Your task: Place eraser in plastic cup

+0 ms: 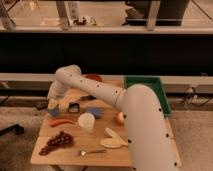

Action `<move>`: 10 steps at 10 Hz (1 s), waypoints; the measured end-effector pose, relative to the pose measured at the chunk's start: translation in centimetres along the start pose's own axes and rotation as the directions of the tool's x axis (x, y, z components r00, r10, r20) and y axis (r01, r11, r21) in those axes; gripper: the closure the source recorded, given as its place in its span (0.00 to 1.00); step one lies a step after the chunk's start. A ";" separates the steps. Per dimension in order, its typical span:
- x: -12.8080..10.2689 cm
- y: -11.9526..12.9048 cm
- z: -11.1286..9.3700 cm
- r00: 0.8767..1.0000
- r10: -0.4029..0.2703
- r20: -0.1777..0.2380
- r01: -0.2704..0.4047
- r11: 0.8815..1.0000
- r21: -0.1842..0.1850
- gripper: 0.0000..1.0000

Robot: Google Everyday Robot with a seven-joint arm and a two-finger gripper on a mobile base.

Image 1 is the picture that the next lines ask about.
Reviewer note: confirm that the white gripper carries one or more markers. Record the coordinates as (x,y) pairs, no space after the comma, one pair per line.
(56,92)

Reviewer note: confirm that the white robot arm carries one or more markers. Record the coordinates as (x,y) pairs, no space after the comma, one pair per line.
(149,143)

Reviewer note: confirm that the black white eraser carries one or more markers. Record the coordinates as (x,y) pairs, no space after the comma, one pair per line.
(73,108)

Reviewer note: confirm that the translucent plastic cup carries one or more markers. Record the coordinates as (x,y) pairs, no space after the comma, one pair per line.
(86,121)

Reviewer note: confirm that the orange carrot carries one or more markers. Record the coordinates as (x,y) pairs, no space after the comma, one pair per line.
(57,122)

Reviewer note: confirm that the red grape bunch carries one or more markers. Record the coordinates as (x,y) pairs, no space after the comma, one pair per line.
(62,139)

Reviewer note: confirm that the wooden board table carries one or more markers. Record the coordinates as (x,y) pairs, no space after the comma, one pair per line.
(120,157)

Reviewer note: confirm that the red plate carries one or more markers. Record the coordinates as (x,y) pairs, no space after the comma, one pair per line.
(95,77)

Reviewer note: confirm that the metal spoon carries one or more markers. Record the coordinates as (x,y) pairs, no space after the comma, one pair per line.
(82,153)

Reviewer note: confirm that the cream banana upper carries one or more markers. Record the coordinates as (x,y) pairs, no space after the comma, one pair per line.
(112,133)

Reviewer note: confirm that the cream banana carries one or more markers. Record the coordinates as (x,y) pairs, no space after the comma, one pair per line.
(112,143)
(112,133)

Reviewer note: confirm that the orange apple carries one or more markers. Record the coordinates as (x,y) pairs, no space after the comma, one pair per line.
(120,118)

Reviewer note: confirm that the cream banana lower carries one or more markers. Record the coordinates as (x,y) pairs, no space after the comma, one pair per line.
(112,143)

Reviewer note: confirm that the green plastic bin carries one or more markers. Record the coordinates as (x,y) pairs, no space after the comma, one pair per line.
(155,84)

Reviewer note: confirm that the dark red-handled tool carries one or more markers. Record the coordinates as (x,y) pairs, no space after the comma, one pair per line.
(85,98)

